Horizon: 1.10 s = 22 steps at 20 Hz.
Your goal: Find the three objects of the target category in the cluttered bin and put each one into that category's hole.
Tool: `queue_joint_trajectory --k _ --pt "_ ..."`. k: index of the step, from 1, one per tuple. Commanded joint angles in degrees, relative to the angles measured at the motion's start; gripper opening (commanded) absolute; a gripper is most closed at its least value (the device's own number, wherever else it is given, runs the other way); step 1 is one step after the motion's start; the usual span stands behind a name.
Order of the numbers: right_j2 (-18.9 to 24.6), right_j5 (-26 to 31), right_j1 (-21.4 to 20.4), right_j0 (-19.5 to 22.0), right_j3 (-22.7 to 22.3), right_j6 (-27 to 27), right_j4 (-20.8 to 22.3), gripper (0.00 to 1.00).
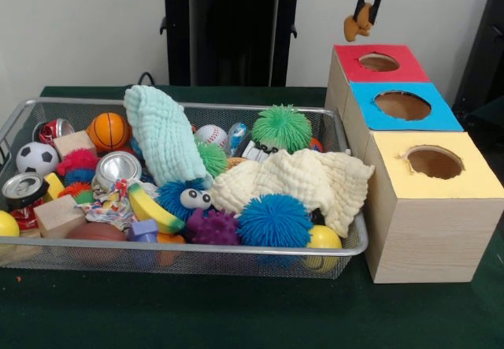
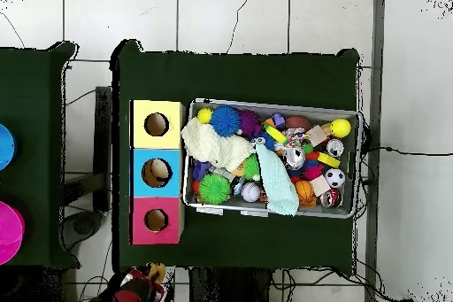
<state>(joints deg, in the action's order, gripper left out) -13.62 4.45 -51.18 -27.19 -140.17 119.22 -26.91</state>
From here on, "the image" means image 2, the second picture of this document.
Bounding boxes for magenta round disc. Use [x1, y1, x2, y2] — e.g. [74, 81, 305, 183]
[0, 200, 26, 266]

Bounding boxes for orange basketball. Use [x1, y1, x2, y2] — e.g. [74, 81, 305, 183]
[294, 179, 317, 207]

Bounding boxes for black and white soccer ball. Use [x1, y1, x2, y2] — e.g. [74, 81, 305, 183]
[324, 167, 346, 189]

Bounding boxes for large green spiky ball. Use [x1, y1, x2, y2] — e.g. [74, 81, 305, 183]
[197, 173, 232, 205]

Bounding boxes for yellow ball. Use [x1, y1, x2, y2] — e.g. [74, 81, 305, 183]
[329, 118, 352, 139]

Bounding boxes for blue round disc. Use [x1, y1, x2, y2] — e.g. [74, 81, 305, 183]
[0, 123, 18, 171]

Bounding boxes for black cable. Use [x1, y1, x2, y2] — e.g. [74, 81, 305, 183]
[367, 144, 453, 157]

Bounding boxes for purple spiky rubber ball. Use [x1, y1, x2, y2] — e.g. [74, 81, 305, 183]
[238, 109, 264, 138]

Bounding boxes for dark green tablecloth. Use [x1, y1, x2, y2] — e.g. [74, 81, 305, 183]
[0, 41, 81, 269]
[111, 39, 360, 274]

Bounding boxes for silver drink can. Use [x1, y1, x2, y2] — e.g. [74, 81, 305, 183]
[282, 145, 306, 171]

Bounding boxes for mint green muslin cloth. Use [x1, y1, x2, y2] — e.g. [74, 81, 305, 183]
[255, 143, 300, 217]

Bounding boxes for white baseball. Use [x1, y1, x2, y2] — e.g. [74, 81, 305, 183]
[241, 182, 262, 203]

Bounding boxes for blue spiky rubber ball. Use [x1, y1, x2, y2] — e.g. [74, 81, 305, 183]
[209, 105, 242, 138]

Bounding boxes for silver wire mesh bin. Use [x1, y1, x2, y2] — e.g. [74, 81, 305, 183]
[181, 97, 364, 220]

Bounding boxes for cream muslin cloth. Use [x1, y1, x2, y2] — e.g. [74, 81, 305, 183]
[180, 117, 254, 173]

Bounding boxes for wooden box with three holes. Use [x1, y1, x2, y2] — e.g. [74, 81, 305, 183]
[128, 98, 187, 246]

